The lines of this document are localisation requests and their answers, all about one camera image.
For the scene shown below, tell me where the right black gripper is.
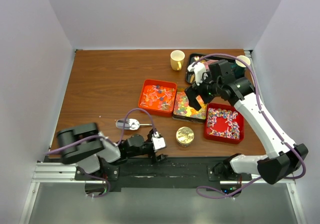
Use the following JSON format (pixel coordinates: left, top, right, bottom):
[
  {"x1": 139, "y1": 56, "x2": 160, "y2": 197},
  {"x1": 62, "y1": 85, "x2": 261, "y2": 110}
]
[{"x1": 184, "y1": 70, "x2": 222, "y2": 111}]

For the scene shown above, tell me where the gold tin of gummies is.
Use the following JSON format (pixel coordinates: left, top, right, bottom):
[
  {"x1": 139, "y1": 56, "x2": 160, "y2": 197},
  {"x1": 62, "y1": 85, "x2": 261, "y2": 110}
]
[{"x1": 172, "y1": 88, "x2": 207, "y2": 123}]

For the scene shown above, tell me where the silver metal scoop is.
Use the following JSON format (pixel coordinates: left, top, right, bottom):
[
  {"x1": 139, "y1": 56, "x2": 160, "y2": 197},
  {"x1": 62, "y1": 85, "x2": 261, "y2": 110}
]
[{"x1": 115, "y1": 118, "x2": 152, "y2": 131}]

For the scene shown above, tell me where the gold jar lid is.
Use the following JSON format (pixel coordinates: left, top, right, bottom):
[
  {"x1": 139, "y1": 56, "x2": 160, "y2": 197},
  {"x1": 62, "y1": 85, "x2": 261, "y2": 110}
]
[{"x1": 175, "y1": 127, "x2": 195, "y2": 138}]

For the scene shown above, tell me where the orange tray of candies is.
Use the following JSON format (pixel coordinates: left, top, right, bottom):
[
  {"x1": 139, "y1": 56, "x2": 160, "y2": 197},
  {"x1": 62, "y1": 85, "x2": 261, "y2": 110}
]
[{"x1": 138, "y1": 79, "x2": 177, "y2": 117}]

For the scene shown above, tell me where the red tray of lollipops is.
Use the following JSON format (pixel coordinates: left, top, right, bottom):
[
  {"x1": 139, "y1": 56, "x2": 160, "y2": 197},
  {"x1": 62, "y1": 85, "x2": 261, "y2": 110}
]
[{"x1": 203, "y1": 103, "x2": 245, "y2": 144}]

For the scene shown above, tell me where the clear plastic jar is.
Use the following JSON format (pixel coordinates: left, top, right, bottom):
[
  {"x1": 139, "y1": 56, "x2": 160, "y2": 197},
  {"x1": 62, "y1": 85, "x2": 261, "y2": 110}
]
[{"x1": 176, "y1": 137, "x2": 194, "y2": 148}]

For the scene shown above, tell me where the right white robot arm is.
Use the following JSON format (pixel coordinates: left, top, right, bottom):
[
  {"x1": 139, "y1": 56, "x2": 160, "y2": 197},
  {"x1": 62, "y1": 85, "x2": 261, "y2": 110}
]
[{"x1": 184, "y1": 60, "x2": 308, "y2": 184}]

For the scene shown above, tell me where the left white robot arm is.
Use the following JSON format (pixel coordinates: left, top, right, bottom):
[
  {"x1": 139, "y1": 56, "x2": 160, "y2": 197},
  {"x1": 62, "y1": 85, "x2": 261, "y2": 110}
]
[{"x1": 56, "y1": 123, "x2": 167, "y2": 181}]

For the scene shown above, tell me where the black serving tray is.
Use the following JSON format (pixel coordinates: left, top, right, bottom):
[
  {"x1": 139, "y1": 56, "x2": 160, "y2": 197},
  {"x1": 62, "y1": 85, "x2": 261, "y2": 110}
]
[{"x1": 185, "y1": 53, "x2": 216, "y2": 84}]

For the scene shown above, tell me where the yellow mug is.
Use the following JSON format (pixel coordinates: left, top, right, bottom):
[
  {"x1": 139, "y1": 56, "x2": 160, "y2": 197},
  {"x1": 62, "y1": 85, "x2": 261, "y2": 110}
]
[{"x1": 170, "y1": 50, "x2": 185, "y2": 71}]

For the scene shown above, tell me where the dark green mug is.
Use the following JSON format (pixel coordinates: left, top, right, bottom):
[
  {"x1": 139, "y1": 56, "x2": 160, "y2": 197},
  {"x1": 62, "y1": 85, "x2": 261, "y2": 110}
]
[{"x1": 235, "y1": 55, "x2": 251, "y2": 75}]

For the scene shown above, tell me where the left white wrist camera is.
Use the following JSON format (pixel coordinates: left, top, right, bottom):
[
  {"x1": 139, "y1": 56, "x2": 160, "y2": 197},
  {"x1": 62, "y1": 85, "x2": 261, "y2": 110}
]
[{"x1": 151, "y1": 132, "x2": 167, "y2": 152}]

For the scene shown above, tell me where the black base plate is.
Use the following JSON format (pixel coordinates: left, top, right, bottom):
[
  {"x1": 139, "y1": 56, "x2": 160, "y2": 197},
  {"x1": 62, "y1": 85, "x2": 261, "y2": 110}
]
[{"x1": 74, "y1": 157, "x2": 253, "y2": 193}]

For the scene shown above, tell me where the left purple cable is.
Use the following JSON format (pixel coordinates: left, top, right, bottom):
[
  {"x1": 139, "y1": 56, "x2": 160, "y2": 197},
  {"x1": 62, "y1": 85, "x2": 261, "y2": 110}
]
[{"x1": 44, "y1": 108, "x2": 158, "y2": 198}]

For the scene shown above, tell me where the aluminium frame rail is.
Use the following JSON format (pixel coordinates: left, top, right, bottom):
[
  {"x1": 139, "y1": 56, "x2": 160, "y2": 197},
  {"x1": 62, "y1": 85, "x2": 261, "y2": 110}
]
[{"x1": 31, "y1": 163, "x2": 296, "y2": 184}]

